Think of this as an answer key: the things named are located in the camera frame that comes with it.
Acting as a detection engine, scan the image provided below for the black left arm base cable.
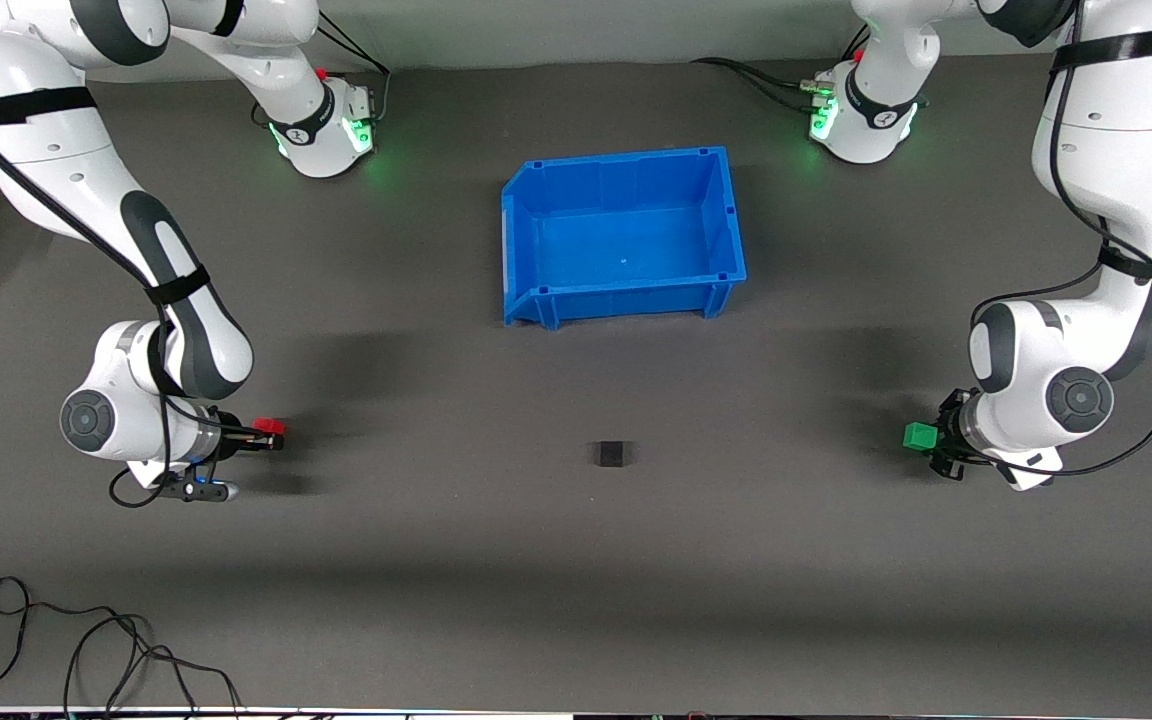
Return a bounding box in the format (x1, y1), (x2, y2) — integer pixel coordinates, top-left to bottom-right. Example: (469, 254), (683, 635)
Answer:
(691, 24), (871, 113)

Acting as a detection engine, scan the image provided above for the black arm base cable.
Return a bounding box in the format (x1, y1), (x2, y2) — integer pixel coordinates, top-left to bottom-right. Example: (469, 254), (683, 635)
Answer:
(691, 24), (871, 113)
(252, 14), (393, 129)

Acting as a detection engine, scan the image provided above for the black right arm base cable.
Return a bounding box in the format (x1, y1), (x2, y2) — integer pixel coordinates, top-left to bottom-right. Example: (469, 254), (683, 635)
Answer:
(252, 14), (393, 129)

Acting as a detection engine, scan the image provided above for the thin black loose cable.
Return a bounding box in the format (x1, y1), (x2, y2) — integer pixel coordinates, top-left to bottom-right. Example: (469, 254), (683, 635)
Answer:
(0, 577), (243, 720)

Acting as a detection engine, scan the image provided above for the blue plastic storage bin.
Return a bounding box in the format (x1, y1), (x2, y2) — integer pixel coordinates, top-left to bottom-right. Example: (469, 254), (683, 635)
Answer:
(501, 146), (748, 331)

